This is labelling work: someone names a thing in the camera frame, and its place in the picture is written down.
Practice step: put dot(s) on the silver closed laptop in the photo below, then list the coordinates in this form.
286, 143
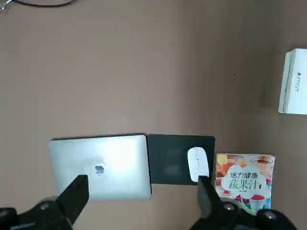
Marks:
120, 163

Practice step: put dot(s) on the white computer mouse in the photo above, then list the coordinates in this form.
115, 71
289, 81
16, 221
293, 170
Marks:
197, 163

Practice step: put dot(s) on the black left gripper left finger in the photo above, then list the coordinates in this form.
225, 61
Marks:
69, 198

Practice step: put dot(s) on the black mouse pad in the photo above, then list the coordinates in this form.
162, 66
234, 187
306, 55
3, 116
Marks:
168, 163

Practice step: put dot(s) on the metal tongs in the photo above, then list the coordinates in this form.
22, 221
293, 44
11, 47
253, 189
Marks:
4, 6

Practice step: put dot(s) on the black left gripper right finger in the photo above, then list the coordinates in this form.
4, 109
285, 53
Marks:
211, 203

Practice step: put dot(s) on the colourful juice recipe book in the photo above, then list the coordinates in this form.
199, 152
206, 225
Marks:
244, 177

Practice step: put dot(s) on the white paperback book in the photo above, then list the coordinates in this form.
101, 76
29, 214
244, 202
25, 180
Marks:
296, 83

